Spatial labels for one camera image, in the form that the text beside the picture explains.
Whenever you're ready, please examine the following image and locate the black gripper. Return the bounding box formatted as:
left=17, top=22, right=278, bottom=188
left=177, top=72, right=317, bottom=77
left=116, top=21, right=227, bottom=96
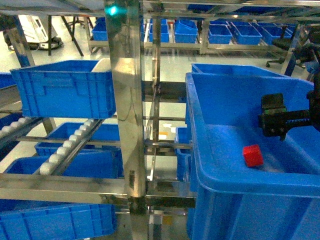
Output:
left=258, top=93, right=312, bottom=141

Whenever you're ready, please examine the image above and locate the blue crate upper left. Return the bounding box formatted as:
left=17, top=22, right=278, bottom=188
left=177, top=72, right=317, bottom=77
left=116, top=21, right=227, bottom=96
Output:
left=10, top=58, right=116, bottom=119

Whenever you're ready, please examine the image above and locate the red magnetic block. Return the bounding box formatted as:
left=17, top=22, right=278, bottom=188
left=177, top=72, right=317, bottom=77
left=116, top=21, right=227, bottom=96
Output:
left=242, top=144, right=264, bottom=168

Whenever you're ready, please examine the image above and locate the large blue tote bin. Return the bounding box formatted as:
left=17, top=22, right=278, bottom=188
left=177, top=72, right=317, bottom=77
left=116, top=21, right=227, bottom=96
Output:
left=185, top=72, right=320, bottom=240

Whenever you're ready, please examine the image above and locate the white roller track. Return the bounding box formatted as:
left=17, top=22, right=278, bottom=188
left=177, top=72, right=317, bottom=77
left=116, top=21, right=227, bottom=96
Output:
left=35, top=119, right=101, bottom=176

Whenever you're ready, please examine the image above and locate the reflective steel post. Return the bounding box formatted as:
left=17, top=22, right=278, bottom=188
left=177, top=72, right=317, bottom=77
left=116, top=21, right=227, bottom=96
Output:
left=104, top=0, right=147, bottom=215

